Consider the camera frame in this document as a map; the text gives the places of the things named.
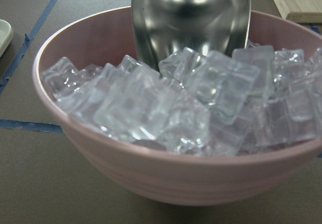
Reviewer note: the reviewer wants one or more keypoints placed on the steel ice scoop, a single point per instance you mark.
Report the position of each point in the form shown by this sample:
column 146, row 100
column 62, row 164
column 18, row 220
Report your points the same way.
column 162, row 27

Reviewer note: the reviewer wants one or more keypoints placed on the clear ice cubes pile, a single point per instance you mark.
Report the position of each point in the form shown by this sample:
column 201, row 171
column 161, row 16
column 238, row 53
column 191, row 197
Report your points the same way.
column 256, row 101

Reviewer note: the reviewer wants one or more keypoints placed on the pink bowl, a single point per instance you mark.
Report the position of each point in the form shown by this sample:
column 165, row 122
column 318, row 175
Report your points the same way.
column 176, row 179

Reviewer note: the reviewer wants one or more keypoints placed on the cream bear tray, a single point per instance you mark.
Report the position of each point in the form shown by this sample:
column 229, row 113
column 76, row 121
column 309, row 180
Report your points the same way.
column 6, row 35

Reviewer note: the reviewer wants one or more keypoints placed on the wooden cutting board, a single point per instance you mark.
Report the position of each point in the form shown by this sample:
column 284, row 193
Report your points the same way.
column 300, row 11

